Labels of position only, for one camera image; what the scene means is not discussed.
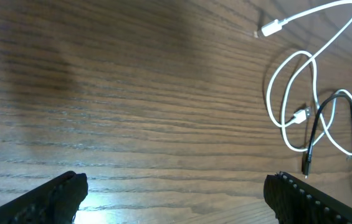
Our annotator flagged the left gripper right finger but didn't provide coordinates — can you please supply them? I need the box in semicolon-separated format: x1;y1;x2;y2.
264;172;352;224

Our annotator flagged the black usb cable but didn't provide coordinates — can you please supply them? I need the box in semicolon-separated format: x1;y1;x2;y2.
302;93;352;202

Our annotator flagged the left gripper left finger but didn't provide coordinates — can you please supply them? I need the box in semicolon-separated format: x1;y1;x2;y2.
0;170;88;224

